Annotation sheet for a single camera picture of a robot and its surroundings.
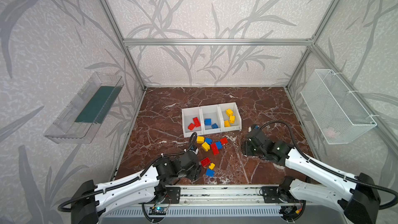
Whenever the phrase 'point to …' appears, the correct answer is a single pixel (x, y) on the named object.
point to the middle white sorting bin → (211, 119)
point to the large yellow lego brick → (229, 112)
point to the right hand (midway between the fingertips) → (244, 142)
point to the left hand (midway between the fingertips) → (198, 166)
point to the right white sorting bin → (222, 108)
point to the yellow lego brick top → (200, 139)
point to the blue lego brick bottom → (210, 172)
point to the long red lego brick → (196, 122)
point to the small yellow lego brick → (212, 166)
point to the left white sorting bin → (188, 114)
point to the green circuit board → (157, 211)
